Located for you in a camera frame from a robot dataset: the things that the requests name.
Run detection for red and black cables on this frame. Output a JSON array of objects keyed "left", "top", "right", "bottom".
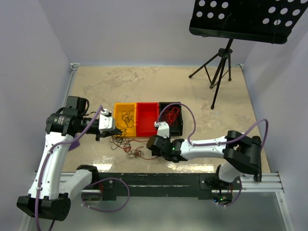
[{"left": 108, "top": 133, "right": 159, "bottom": 161}]

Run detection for dark brown cable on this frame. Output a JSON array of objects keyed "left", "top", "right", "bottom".
[{"left": 117, "top": 109, "right": 136, "bottom": 129}]

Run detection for yellow plastic bin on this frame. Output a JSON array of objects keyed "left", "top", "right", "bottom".
[{"left": 114, "top": 103, "right": 137, "bottom": 138}]

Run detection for red cable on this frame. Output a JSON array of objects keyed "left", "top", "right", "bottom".
[{"left": 159, "top": 104, "right": 180, "bottom": 127}]

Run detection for red plastic bin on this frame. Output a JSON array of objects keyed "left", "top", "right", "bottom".
[{"left": 136, "top": 102, "right": 159, "bottom": 137}]

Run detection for black plastic bin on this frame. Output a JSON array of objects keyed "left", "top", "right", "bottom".
[{"left": 159, "top": 102, "right": 183, "bottom": 136}]

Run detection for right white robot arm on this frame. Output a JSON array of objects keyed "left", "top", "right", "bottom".
[{"left": 146, "top": 130, "right": 262, "bottom": 189}]

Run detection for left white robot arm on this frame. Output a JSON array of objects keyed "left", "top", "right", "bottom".
[{"left": 17, "top": 96, "right": 122, "bottom": 221}]

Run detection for purple box with metal insert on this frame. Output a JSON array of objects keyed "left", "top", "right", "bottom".
[{"left": 68, "top": 134, "right": 80, "bottom": 151}]

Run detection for black music stand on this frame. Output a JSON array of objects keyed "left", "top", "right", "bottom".
[{"left": 188, "top": 0, "right": 306, "bottom": 109}]

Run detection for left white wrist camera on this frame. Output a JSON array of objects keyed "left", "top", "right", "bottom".
[{"left": 99, "top": 109, "right": 116, "bottom": 133}]

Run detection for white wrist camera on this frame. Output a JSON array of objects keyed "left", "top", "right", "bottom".
[
  {"left": 99, "top": 109, "right": 116, "bottom": 133},
  {"left": 154, "top": 121, "right": 170, "bottom": 138}
]

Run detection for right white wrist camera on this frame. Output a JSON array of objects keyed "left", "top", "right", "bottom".
[{"left": 154, "top": 121, "right": 170, "bottom": 138}]

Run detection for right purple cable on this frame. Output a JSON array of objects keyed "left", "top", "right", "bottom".
[{"left": 156, "top": 103, "right": 269, "bottom": 207}]

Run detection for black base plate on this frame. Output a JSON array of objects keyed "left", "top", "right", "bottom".
[{"left": 71, "top": 172, "right": 244, "bottom": 201}]

